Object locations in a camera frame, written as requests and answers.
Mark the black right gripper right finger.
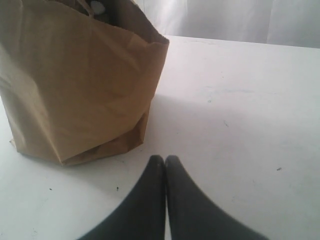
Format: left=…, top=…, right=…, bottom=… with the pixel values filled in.
left=165, top=155, right=267, bottom=240

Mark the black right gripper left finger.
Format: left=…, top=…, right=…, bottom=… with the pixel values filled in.
left=80, top=155, right=166, bottom=240

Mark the brown paper bag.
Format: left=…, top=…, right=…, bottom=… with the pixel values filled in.
left=0, top=0, right=170, bottom=166

